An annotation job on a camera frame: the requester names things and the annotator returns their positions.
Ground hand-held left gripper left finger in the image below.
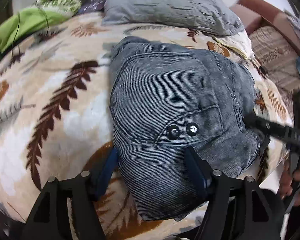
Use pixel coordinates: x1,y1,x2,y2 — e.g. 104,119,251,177
21,148,118,240

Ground green patterned quilt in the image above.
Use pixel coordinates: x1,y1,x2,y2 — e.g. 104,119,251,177
0,0,113,63

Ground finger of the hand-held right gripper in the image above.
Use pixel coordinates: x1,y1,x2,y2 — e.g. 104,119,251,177
259,135,270,154
242,112,290,142

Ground thin black cable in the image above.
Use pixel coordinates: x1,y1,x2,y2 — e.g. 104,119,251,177
11,6,50,58

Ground grey-blue denim pants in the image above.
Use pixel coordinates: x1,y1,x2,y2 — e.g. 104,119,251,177
109,36,265,222

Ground reddish brown sofa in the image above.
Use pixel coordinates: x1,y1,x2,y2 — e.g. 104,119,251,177
229,0,300,58

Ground cream bed sheet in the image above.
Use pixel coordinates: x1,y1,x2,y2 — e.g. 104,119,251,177
212,31,255,60

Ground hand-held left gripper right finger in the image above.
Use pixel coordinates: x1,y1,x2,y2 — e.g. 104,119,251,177
184,146,285,240

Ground person's right hand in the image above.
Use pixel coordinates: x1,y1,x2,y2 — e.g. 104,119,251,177
277,159,300,207

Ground grey quilted pillow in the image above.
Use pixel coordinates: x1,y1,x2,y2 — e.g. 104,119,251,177
101,0,245,36

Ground purple plastic bag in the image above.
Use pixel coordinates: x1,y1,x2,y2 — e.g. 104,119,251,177
77,0,107,14

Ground leaf print blanket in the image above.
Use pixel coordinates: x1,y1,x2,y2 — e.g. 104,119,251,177
0,11,294,238

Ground striped sofa cushion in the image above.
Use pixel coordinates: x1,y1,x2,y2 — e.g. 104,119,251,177
249,26,300,98

